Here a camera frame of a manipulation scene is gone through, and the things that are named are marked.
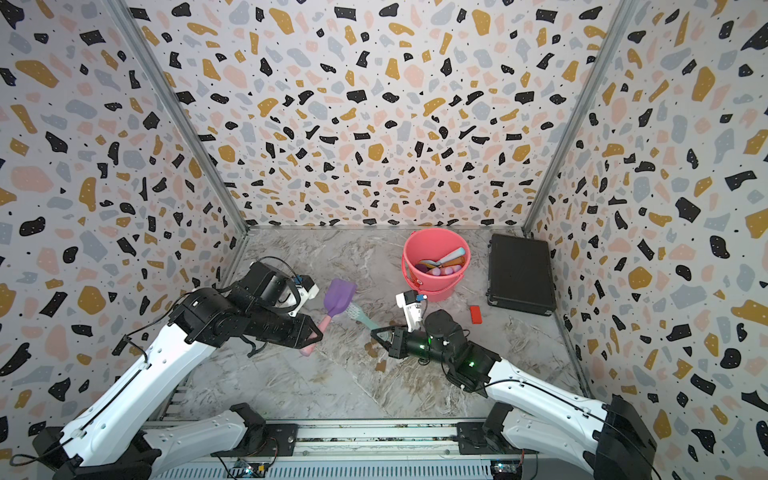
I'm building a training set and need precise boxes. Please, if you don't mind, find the purple trowel pink handle front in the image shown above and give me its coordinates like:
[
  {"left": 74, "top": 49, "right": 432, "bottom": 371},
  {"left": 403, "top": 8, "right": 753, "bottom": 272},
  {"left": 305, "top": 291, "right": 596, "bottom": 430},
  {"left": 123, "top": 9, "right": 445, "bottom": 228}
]
[{"left": 300, "top": 278, "right": 357, "bottom": 357}]

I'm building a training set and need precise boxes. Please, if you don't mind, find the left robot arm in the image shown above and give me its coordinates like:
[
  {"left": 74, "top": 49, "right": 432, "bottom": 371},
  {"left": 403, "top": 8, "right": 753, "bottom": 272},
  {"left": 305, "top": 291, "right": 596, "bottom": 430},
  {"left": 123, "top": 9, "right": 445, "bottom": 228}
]
[{"left": 32, "top": 261, "right": 323, "bottom": 479}]

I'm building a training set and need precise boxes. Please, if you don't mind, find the light blue trowel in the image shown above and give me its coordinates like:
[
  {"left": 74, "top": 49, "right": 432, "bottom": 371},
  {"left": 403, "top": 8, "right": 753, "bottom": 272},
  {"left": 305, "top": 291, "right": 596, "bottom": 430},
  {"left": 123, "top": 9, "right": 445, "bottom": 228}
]
[{"left": 437, "top": 247, "right": 466, "bottom": 266}]

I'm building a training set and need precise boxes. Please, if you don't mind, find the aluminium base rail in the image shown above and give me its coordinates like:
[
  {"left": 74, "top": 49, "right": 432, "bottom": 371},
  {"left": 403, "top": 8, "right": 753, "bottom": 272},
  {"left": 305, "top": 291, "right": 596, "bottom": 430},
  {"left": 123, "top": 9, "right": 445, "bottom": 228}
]
[{"left": 159, "top": 418, "right": 589, "bottom": 479}]

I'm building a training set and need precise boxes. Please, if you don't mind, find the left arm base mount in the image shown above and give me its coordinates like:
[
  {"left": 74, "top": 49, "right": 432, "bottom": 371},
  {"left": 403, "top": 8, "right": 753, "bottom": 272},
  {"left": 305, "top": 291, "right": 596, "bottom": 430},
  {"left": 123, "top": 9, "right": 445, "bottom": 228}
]
[{"left": 212, "top": 423, "right": 299, "bottom": 457}]

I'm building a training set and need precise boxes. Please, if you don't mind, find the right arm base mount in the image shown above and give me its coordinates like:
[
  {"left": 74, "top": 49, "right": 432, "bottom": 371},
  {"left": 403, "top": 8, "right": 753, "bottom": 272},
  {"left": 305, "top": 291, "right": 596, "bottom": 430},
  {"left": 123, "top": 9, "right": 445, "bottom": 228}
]
[{"left": 456, "top": 422, "right": 523, "bottom": 455}]

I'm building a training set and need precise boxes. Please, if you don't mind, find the purple trowel pink handle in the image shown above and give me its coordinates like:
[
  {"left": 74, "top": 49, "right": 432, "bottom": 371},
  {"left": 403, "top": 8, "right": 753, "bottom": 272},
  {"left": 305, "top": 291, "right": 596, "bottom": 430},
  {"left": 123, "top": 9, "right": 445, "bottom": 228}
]
[
  {"left": 428, "top": 265, "right": 463, "bottom": 276},
  {"left": 300, "top": 278, "right": 357, "bottom": 357}
]

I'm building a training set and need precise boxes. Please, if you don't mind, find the pink plastic bucket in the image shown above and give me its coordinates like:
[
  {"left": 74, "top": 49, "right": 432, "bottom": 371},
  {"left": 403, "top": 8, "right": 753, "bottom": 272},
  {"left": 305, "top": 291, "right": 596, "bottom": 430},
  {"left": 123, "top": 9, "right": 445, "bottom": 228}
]
[{"left": 401, "top": 228, "right": 471, "bottom": 302}]

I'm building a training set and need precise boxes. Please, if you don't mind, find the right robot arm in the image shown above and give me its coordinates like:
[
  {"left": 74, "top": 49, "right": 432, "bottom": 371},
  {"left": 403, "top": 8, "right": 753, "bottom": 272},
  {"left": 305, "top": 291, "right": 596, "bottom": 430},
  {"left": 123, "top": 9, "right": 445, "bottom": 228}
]
[{"left": 371, "top": 310, "right": 660, "bottom": 479}]

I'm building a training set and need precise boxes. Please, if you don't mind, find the red block near bucket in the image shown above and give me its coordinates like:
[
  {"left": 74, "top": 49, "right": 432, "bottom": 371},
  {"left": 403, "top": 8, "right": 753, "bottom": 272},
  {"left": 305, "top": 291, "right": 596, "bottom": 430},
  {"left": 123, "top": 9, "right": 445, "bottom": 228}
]
[{"left": 469, "top": 305, "right": 483, "bottom": 325}]

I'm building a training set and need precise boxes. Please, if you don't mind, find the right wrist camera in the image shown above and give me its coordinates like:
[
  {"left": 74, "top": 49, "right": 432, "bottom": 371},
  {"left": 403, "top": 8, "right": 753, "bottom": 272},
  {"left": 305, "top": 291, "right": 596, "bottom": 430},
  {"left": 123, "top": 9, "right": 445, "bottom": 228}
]
[{"left": 395, "top": 290, "right": 428, "bottom": 332}]

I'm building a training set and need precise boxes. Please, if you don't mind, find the black case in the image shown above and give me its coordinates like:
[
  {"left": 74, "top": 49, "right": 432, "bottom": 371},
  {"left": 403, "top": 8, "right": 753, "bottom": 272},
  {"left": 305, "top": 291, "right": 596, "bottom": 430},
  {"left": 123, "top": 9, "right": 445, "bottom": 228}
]
[{"left": 486, "top": 234, "right": 556, "bottom": 316}]

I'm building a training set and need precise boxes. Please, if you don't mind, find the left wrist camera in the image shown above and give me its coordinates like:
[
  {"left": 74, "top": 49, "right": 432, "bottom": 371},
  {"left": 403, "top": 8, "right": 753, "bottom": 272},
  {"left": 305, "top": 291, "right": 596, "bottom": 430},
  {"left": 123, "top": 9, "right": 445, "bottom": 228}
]
[{"left": 288, "top": 275, "right": 319, "bottom": 317}]

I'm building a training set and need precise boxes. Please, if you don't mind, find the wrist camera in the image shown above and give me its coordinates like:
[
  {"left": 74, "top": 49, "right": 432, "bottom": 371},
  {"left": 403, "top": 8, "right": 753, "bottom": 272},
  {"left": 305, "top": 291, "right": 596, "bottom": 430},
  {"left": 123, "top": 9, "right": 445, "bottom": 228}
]
[
  {"left": 395, "top": 290, "right": 428, "bottom": 332},
  {"left": 288, "top": 275, "right": 319, "bottom": 317}
]

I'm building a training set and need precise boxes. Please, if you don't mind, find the yellow trowel wooden handle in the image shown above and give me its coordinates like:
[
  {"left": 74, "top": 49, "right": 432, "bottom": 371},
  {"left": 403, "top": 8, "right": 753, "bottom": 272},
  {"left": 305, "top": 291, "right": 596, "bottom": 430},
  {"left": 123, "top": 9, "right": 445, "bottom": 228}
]
[{"left": 415, "top": 256, "right": 466, "bottom": 276}]

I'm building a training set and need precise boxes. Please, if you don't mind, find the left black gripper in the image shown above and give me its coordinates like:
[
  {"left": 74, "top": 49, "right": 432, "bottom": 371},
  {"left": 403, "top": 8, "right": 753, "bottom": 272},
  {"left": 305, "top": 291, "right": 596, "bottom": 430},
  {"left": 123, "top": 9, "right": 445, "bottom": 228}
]
[{"left": 248, "top": 308, "right": 328, "bottom": 348}]

